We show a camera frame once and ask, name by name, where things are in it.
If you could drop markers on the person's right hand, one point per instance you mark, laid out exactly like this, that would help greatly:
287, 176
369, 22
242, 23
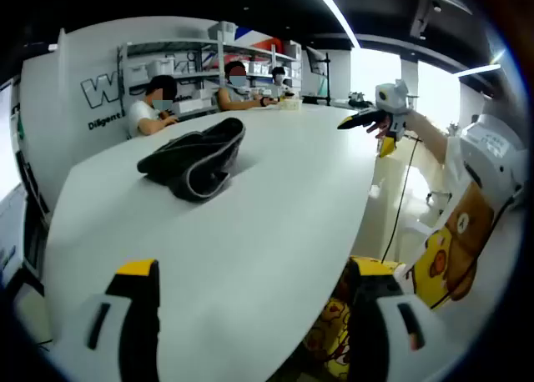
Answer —
380, 128

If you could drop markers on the monitor on black stand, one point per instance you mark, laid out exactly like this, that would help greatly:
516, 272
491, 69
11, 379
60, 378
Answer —
318, 63

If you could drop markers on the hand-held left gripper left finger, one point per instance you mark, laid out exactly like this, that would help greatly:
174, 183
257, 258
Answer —
125, 315

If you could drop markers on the yellow bear print shirt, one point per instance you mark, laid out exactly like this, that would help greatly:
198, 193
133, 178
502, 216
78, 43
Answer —
454, 248

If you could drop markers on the ceiling light strip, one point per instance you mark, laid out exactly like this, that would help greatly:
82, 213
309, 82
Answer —
336, 13

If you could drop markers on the white chest device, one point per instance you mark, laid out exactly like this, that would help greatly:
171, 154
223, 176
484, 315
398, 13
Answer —
492, 157

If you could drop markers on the dark grey towel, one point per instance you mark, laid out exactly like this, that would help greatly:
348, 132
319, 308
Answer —
196, 161

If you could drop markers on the computer monitor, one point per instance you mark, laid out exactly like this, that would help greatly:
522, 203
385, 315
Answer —
10, 182

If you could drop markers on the small cup with pattern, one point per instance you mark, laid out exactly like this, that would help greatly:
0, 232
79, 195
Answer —
290, 104

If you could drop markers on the yellow printed trousers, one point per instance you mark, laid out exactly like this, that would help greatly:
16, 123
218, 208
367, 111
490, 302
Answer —
334, 336

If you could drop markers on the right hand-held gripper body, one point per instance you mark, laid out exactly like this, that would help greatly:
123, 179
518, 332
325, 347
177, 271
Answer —
392, 98

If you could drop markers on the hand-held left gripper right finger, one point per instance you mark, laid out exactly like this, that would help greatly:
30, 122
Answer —
375, 323

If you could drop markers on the metal storage shelf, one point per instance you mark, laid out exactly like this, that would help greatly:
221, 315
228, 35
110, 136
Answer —
196, 54

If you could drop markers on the white table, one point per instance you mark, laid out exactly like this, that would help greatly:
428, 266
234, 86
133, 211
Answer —
250, 240

